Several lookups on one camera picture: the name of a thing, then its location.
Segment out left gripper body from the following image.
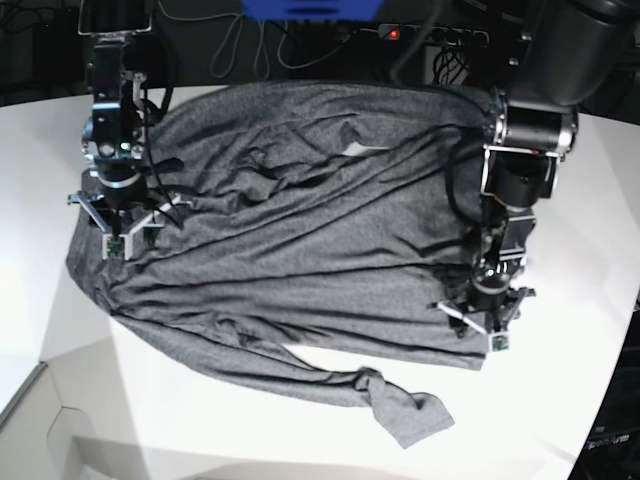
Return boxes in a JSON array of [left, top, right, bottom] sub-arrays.
[[427, 284, 535, 353]]

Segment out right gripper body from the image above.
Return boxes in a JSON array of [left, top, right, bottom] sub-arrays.
[[67, 187, 193, 261]]

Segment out grey t-shirt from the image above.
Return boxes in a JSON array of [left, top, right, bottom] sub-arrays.
[[66, 81, 492, 447]]

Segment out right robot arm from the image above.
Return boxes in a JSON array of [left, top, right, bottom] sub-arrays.
[[67, 1, 190, 261]]

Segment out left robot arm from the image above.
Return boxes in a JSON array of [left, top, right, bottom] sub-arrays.
[[436, 1, 639, 353]]

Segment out blue box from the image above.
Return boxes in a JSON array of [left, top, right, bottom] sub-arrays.
[[242, 0, 383, 21]]

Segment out black power strip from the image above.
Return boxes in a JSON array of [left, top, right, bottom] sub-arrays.
[[375, 23, 490, 47]]

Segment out grey cable loops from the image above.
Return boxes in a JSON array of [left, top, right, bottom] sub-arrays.
[[209, 14, 351, 79]]

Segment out black cable bundle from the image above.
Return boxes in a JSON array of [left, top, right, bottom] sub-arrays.
[[430, 42, 471, 94]]

